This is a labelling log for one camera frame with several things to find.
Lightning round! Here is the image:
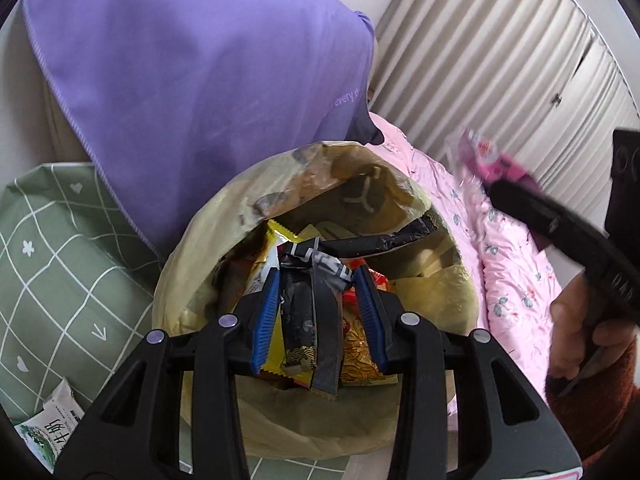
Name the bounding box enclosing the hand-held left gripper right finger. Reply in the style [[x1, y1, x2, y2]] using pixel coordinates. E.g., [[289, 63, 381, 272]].
[[350, 265, 583, 480]]

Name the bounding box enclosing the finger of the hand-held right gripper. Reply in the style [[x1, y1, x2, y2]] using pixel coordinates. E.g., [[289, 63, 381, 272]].
[[487, 177, 627, 272]]

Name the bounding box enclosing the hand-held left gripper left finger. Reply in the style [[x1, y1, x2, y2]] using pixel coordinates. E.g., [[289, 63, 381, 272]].
[[54, 270, 283, 480]]

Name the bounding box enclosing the black snack wrapper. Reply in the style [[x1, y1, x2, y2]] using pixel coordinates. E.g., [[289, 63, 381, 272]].
[[277, 216, 447, 402]]

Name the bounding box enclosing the pink candy wrapper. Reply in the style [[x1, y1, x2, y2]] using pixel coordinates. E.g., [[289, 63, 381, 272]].
[[444, 127, 540, 197]]

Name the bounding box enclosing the trash bin with yellow bag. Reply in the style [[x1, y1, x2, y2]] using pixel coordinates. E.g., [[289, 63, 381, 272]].
[[151, 141, 486, 461]]

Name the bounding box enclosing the person's right forearm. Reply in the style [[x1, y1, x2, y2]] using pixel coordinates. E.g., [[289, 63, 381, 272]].
[[544, 335, 640, 472]]

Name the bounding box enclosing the person's right hand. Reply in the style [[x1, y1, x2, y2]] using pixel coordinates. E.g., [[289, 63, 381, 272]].
[[547, 277, 639, 381]]

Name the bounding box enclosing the pink floral blanket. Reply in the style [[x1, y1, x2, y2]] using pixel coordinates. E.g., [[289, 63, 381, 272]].
[[364, 111, 567, 433]]

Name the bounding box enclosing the white pleated curtain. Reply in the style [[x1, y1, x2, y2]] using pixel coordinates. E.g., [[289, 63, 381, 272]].
[[374, 0, 640, 202]]

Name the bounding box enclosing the green checked tablecloth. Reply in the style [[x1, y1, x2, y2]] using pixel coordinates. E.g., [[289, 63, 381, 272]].
[[0, 162, 351, 480]]

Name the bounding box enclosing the white green milk packet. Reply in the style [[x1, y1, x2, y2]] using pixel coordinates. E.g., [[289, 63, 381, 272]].
[[14, 377, 87, 474]]

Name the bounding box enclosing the purple cloth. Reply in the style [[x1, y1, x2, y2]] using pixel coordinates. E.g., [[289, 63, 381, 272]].
[[20, 0, 385, 262]]

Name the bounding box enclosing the beige board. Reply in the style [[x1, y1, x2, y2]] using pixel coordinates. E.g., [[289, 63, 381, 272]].
[[41, 79, 93, 163]]

